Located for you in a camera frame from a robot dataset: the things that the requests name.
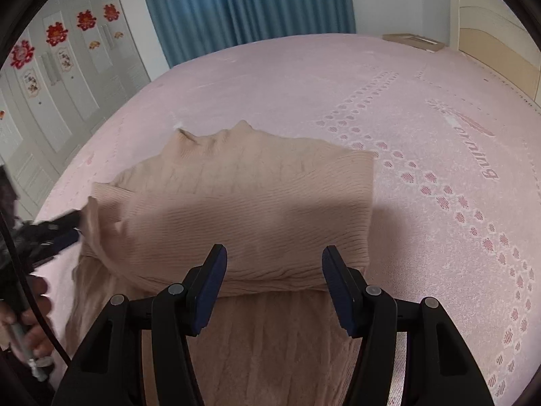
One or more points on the red paper flower decoration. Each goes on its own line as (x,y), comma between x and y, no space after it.
(86,20)
(56,34)
(21,53)
(110,12)

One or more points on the flat cardboard box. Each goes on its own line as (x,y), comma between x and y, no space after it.
(414,41)

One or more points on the cream bed headboard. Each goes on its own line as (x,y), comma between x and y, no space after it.
(494,38)

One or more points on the person's left hand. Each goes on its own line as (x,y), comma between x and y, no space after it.
(37,289)

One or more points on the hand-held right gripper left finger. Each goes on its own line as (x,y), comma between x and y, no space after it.
(211,289)

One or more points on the pink patterned bed sheet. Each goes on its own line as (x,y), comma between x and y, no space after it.
(296,93)

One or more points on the white wardrobe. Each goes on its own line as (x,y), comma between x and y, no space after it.
(76,93)

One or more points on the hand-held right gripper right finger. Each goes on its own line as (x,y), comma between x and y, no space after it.
(338,292)

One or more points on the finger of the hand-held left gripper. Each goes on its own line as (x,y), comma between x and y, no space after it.
(63,221)
(59,243)

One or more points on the blue curtain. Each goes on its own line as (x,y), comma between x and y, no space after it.
(245,0)

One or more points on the beige knitted sweater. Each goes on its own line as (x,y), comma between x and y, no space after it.
(253,198)

